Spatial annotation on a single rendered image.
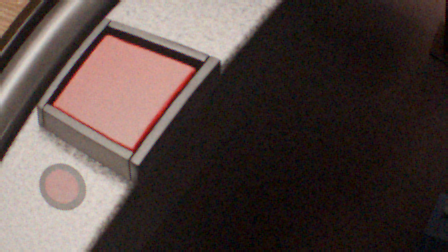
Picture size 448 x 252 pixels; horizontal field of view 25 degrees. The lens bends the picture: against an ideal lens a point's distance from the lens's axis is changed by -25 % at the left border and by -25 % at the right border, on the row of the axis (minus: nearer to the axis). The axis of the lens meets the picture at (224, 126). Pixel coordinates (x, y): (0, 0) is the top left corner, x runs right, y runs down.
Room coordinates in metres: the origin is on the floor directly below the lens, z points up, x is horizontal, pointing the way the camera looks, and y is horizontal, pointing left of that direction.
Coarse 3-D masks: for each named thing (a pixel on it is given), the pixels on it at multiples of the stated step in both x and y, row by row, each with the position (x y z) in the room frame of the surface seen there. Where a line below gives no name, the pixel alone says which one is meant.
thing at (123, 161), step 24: (120, 24) 0.45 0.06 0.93; (168, 48) 0.43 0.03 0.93; (192, 48) 0.43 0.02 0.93; (72, 72) 0.42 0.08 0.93; (216, 72) 0.42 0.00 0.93; (48, 96) 0.40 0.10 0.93; (192, 96) 0.40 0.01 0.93; (48, 120) 0.39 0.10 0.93; (72, 120) 0.38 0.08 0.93; (168, 120) 0.38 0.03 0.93; (72, 144) 0.38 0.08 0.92; (96, 144) 0.37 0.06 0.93; (144, 144) 0.37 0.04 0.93; (168, 144) 0.38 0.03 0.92; (120, 168) 0.36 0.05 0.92; (144, 168) 0.36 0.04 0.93
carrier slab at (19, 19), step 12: (0, 0) 0.49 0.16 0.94; (12, 0) 0.49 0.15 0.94; (24, 0) 0.48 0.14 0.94; (36, 0) 0.49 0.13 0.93; (0, 12) 0.48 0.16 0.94; (12, 12) 0.47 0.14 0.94; (24, 12) 0.48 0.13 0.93; (0, 24) 0.46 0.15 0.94; (12, 24) 0.46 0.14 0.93; (0, 36) 0.45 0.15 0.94; (12, 36) 0.46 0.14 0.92; (0, 48) 0.45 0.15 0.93
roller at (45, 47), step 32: (64, 0) 0.50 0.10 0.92; (96, 0) 0.49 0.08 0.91; (32, 32) 0.47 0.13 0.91; (64, 32) 0.47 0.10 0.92; (32, 64) 0.44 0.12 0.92; (64, 64) 0.45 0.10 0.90; (0, 96) 0.41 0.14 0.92; (32, 96) 0.42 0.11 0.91; (0, 128) 0.39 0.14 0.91; (0, 160) 0.38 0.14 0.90
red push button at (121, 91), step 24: (96, 48) 0.44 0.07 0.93; (120, 48) 0.44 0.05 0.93; (144, 48) 0.43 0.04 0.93; (96, 72) 0.42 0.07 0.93; (120, 72) 0.42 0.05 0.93; (144, 72) 0.42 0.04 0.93; (168, 72) 0.42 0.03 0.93; (192, 72) 0.42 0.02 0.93; (72, 96) 0.40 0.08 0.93; (96, 96) 0.40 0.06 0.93; (120, 96) 0.40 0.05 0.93; (144, 96) 0.40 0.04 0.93; (168, 96) 0.40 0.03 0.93; (96, 120) 0.39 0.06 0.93; (120, 120) 0.39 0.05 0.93; (144, 120) 0.39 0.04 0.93; (120, 144) 0.37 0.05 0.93
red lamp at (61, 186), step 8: (48, 176) 0.36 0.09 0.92; (56, 176) 0.36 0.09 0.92; (64, 176) 0.36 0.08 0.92; (72, 176) 0.36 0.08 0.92; (48, 184) 0.35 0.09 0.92; (56, 184) 0.35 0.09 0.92; (64, 184) 0.35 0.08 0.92; (72, 184) 0.35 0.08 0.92; (48, 192) 0.35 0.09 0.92; (56, 192) 0.35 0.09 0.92; (64, 192) 0.35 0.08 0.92; (72, 192) 0.35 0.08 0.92; (56, 200) 0.34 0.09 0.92; (64, 200) 0.34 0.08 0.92; (72, 200) 0.34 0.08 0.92
